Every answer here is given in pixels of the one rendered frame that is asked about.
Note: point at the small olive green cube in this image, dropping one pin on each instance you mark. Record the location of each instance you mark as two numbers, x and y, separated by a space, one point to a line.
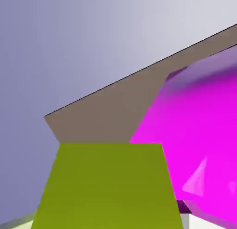
109 186

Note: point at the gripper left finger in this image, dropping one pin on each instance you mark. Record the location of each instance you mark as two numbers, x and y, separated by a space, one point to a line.
20 223

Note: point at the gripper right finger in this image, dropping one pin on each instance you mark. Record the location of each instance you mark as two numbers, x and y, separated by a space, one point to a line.
196 223

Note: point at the large magenta box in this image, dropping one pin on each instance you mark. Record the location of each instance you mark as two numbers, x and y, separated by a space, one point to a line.
194 125

